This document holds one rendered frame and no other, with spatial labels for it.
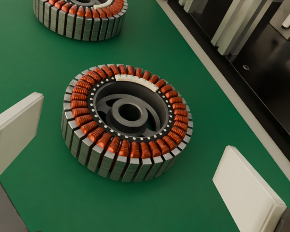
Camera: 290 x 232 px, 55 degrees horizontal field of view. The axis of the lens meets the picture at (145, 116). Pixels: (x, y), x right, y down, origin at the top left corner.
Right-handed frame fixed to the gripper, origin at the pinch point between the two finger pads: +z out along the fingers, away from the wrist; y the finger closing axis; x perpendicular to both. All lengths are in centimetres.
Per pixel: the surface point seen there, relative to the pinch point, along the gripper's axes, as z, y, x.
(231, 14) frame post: 18.9, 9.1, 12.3
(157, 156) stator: 2.3, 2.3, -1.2
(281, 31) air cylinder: 30.6, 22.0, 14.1
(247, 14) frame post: 16.9, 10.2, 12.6
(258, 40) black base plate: 26.5, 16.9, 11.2
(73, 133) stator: 2.6, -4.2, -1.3
